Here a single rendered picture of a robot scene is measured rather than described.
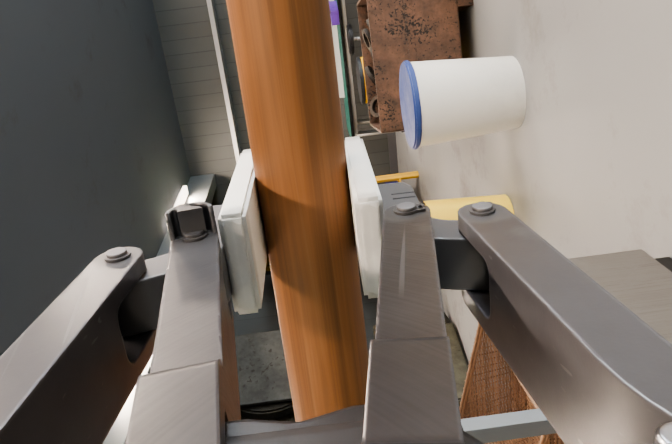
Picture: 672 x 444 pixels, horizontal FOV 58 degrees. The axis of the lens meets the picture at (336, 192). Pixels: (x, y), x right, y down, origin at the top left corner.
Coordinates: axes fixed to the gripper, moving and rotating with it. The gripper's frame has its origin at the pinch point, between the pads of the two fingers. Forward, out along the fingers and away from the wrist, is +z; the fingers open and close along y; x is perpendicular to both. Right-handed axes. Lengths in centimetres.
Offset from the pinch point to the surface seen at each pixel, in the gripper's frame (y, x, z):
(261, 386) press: -81, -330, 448
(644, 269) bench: 101, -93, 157
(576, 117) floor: 117, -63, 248
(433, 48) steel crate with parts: 85, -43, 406
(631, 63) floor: 117, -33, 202
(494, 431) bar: 30, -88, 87
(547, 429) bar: 42, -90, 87
